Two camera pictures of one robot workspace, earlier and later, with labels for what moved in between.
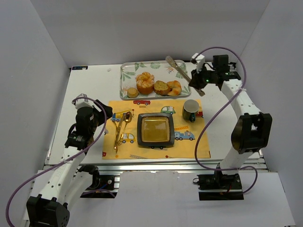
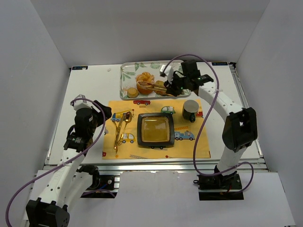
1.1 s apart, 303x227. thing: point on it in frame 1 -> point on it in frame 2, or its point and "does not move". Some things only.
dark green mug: x=190 y=109 does not move
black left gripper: x=101 y=112 does not move
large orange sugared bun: x=145 y=82 does not move
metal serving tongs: x=169 y=58 -> x=163 y=90
